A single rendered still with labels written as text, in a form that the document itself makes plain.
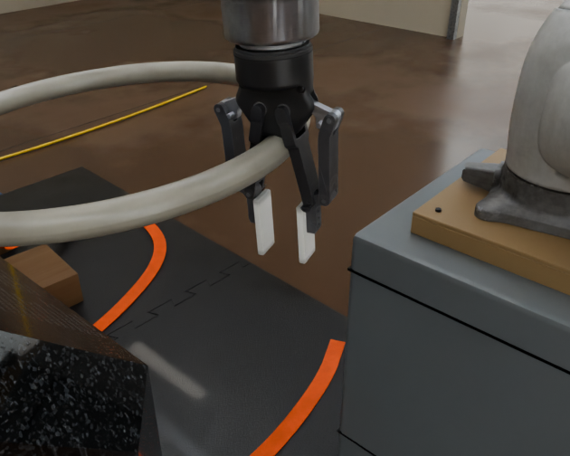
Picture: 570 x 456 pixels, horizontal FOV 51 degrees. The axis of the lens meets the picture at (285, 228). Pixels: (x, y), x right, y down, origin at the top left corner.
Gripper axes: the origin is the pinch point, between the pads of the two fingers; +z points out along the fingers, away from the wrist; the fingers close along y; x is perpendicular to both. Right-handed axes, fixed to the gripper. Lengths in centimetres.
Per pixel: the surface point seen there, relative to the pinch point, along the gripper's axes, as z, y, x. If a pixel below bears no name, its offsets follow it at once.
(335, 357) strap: 86, 23, -71
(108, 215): -9.9, 7.0, 18.4
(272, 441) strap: 86, 26, -37
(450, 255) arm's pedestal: 10.2, -15.4, -16.5
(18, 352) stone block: 11.3, 25.6, 18.1
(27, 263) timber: 69, 124, -59
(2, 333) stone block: 8.7, 26.9, 18.4
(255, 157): -10.8, -0.2, 5.6
